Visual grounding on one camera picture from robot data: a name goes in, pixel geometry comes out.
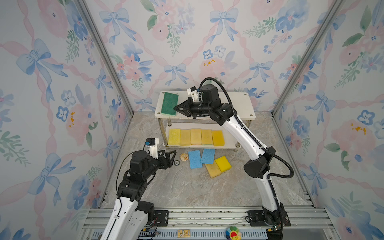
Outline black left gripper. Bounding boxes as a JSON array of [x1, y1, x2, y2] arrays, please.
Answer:
[[142, 149, 175, 182]]

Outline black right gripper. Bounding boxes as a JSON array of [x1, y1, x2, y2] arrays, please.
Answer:
[[173, 99, 212, 121]]

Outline green scouring sponge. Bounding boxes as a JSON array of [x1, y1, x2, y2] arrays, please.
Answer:
[[161, 92, 179, 116]]

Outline bright yellow cellulose sponge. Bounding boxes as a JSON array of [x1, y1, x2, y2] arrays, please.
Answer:
[[168, 129, 181, 146]]

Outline pale yellow sponge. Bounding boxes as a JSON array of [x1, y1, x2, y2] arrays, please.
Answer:
[[204, 162, 222, 179], [180, 130, 192, 146]]

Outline yellow orange-backed sponge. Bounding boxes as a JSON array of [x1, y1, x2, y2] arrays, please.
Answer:
[[191, 129, 202, 145]]

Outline yellow green-backed sponge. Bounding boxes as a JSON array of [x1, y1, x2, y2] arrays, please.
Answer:
[[201, 129, 213, 146]]

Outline blue sponge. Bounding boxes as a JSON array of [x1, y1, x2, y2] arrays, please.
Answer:
[[201, 149, 215, 165], [188, 150, 203, 170]]

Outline bright yellow foam sponge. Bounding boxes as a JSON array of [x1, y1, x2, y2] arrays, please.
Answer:
[[215, 156, 232, 173]]

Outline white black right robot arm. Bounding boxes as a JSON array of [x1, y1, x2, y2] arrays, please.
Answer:
[[174, 85, 294, 232]]

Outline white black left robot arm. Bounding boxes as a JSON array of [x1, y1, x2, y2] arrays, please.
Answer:
[[101, 150, 177, 240]]

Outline white two-tier metal shelf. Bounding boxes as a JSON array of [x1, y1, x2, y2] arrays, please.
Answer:
[[155, 90, 256, 150]]

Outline small yellow tag board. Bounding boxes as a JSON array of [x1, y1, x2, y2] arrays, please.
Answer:
[[177, 230, 192, 238]]

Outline colourful round toy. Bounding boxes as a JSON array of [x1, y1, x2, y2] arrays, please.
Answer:
[[225, 226, 242, 240]]

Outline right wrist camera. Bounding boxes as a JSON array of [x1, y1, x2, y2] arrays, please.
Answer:
[[187, 86, 201, 103]]

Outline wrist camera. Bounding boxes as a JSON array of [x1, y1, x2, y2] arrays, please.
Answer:
[[187, 86, 201, 103], [144, 138, 160, 159]]

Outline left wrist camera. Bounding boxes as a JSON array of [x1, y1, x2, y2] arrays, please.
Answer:
[[144, 138, 160, 159]]

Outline aluminium left corner post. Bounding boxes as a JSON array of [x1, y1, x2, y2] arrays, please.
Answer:
[[74, 0, 134, 117]]

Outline aluminium corner post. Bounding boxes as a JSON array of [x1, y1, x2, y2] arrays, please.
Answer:
[[74, 0, 134, 117], [271, 0, 345, 117]]

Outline black corrugated cable conduit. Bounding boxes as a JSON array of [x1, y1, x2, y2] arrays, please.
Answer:
[[199, 77, 295, 180]]

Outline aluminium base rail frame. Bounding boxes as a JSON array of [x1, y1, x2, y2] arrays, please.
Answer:
[[79, 192, 340, 240]]

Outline aluminium right corner post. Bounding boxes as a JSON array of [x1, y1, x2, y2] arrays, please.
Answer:
[[271, 0, 345, 117]]

